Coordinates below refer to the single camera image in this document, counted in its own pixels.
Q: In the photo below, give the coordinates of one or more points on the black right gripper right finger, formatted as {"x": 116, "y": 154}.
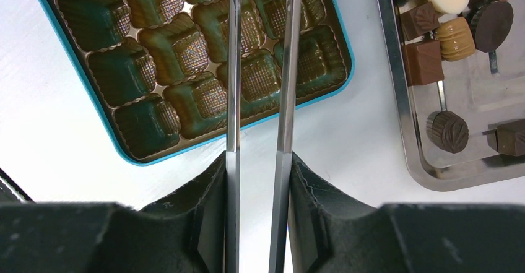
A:
{"x": 333, "y": 232}

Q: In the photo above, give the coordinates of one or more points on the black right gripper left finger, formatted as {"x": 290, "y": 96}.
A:
{"x": 181, "y": 232}

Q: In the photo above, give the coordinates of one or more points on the steel serving tongs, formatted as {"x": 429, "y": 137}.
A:
{"x": 284, "y": 140}

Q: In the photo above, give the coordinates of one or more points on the teal chocolate box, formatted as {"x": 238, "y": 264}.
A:
{"x": 156, "y": 70}

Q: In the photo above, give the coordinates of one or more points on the steel tray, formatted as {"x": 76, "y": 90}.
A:
{"x": 470, "y": 63}

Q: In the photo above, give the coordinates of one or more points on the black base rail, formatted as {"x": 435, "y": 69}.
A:
{"x": 11, "y": 192}

